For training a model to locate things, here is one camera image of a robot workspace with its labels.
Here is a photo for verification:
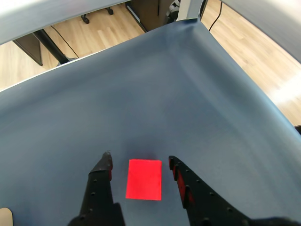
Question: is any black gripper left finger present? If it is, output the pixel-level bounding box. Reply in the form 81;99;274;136
67;151;125;226

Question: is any grey metal table leg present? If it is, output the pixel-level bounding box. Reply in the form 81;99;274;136
177;0;203;22

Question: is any black table leg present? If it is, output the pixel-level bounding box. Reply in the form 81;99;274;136
32;28;72;66

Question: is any red cube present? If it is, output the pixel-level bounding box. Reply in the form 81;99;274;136
125;159;162;202

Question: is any dark brown panel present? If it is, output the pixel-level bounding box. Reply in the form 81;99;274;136
13;32;45;67

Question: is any black floor cable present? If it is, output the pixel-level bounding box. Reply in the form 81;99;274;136
208;0;223;32
50;24;80;59

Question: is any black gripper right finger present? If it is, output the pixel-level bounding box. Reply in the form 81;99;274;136
168;155;258;226

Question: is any blue grey table mat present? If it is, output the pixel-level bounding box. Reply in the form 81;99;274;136
0;18;301;226

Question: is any dark cabinet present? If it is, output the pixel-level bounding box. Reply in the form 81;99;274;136
126;0;181;32

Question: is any beige metal box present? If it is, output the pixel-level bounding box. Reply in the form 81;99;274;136
0;207;14;226

